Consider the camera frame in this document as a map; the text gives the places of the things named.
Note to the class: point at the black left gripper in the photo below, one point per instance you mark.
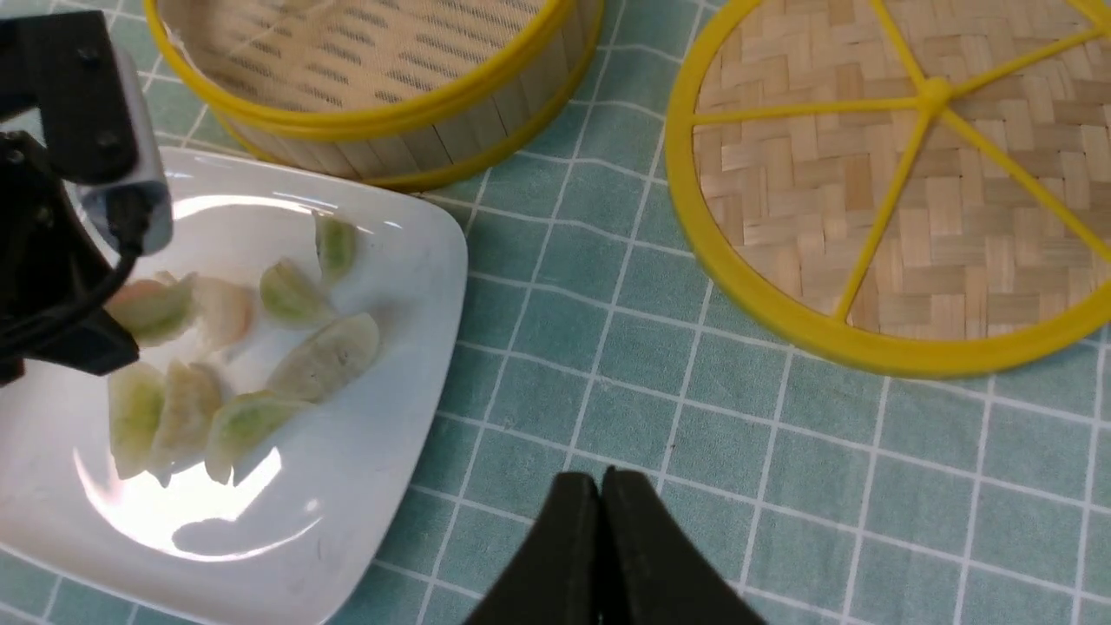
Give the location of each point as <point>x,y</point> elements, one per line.
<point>56,282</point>

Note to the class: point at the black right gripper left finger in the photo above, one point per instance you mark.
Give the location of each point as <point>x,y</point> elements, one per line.
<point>551,578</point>

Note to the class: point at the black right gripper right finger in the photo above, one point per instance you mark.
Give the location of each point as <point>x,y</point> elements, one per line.
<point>651,573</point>

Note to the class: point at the pink-filled dumpling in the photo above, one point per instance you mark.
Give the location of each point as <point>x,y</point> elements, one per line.
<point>224,313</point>

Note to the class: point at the white square plate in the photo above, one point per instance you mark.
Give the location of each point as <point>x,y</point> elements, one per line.
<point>289,540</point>

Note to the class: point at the green dumpling plate bottom-left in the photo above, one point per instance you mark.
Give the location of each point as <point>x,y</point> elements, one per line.
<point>135,402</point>

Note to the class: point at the green dumpling plate centre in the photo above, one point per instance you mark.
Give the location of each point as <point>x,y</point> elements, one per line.
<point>291,299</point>

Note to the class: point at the pale dumpling plate bottom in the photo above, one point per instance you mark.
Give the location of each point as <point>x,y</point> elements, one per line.
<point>192,395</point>

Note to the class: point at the pale dumpling plate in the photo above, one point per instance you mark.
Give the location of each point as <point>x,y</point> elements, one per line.
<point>192,395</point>
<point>327,361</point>

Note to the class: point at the pale dumpling plate right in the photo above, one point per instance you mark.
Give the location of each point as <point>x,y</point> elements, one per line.
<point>327,361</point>

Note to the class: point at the green dumpling plate bottom-right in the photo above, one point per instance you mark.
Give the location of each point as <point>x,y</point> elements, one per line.
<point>241,424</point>

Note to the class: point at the green checkered tablecloth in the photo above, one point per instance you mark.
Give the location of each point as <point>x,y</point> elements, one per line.
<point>591,337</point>

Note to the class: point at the bamboo steamer basket yellow rim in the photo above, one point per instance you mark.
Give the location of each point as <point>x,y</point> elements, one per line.
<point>406,95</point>

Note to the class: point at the woven bamboo steamer lid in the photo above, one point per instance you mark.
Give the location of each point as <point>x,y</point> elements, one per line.
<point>916,188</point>

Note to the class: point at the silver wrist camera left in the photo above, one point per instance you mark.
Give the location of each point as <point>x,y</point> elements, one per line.
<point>145,180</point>

